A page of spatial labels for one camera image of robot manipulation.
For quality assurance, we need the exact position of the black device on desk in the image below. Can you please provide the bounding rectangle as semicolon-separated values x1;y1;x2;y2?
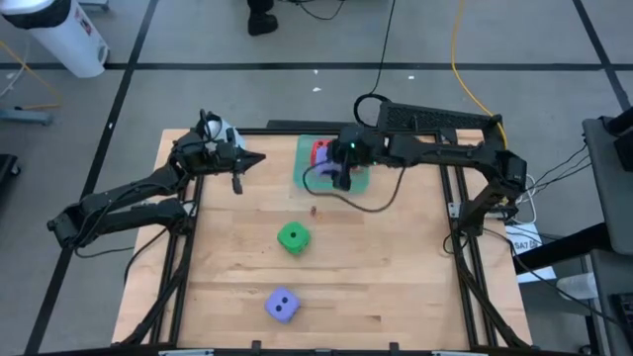
611;106;633;173

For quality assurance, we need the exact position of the grey floor stand base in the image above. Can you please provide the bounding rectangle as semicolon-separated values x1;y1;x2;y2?
0;106;54;126

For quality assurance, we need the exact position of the black aluminium table frame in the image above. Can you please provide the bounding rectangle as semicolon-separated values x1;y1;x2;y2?
116;120;534;350

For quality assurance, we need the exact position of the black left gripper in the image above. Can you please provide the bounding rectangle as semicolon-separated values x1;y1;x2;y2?
193;136;267;196

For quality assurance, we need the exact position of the red foam die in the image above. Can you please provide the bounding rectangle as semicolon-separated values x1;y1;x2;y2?
310;139;333;167

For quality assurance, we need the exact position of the grey side desk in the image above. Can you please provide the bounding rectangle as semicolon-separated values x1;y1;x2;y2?
582;116;633;256

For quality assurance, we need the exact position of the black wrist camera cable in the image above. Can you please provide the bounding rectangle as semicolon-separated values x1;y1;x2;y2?
301;160;408;215

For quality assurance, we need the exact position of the person's foot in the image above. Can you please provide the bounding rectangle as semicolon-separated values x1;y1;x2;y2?
245;0;280;38

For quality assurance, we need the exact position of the white printed paper sign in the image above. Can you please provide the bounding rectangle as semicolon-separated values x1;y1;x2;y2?
503;222;558;284

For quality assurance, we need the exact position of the black perforated panel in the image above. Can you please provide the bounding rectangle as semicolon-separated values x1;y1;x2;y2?
376;101;503;134

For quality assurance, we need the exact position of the green foam die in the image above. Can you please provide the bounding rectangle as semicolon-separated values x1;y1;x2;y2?
276;221;313;257

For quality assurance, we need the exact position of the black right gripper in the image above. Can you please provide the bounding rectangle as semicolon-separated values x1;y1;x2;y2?
328;124;380;192

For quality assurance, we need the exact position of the black desk edge bar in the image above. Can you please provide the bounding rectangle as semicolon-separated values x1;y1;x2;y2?
512;222;610;274

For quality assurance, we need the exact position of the white cylindrical bin black rim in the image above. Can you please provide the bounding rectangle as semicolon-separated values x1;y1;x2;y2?
0;0;111;79

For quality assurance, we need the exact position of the teal translucent plastic tray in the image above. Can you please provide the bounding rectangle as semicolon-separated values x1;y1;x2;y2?
293;133;372;196

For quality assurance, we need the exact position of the black floor object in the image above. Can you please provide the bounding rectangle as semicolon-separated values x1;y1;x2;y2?
0;153;22;180

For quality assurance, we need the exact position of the yellow floor cable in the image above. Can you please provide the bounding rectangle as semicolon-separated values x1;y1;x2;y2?
448;0;510;147
0;40;64;112

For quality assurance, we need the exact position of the purple foam die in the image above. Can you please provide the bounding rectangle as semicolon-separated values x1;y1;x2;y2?
315;146;343;178
264;286;302;325

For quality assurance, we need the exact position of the black floor cable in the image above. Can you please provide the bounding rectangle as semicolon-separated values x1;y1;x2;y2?
295;0;348;22
352;0;397;129

